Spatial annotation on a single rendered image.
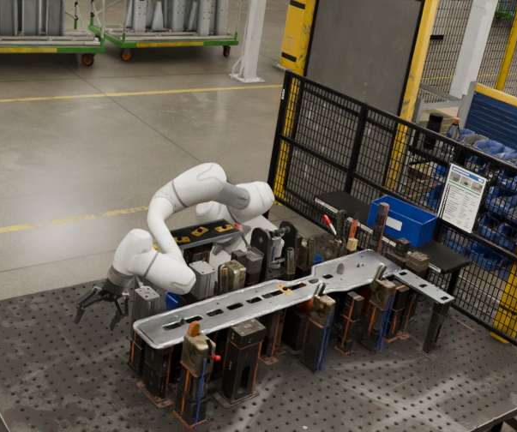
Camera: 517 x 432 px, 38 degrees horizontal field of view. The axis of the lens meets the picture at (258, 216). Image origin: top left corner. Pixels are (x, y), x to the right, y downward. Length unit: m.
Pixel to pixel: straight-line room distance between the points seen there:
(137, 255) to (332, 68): 3.55
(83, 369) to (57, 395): 0.18
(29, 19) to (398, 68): 5.70
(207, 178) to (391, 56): 2.64
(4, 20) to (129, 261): 7.44
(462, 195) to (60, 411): 2.09
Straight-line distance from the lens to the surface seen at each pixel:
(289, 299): 3.15
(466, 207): 3.76
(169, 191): 3.09
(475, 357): 3.69
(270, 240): 3.25
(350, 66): 5.71
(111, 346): 3.26
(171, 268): 2.61
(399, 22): 5.36
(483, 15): 7.43
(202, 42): 10.83
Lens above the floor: 2.61
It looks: 25 degrees down
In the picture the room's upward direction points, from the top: 9 degrees clockwise
